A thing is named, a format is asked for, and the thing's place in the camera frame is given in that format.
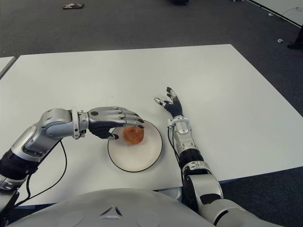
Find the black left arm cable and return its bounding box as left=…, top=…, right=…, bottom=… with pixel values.
left=14, top=139, right=68, bottom=209

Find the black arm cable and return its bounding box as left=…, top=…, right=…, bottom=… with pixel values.
left=167, top=126, right=185, bottom=190
left=14, top=139, right=68, bottom=209

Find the white plate with black rim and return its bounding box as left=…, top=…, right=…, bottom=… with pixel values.
left=107, top=119, right=164, bottom=173

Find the white side table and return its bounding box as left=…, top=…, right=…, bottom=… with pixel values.
left=0, top=56, right=17, bottom=79

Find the white table with cable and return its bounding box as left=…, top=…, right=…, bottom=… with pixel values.
left=247, top=0, right=303, bottom=26

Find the grey robot torso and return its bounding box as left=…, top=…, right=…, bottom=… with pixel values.
left=9, top=188, right=215, bottom=227

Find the dark red flat floor item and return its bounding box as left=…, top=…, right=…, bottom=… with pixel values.
left=62, top=2, right=85, bottom=10

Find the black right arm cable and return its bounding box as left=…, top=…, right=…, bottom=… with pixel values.
left=167, top=126, right=185, bottom=190

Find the red yellow apple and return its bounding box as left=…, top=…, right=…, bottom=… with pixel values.
left=122, top=126, right=145, bottom=145

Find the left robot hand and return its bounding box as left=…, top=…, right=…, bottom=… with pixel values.
left=87, top=106, right=145, bottom=140

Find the dark shoe of person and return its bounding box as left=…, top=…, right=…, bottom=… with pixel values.
left=287, top=25, right=303, bottom=50

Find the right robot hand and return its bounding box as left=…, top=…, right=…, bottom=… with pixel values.
left=154, top=87, right=184, bottom=118

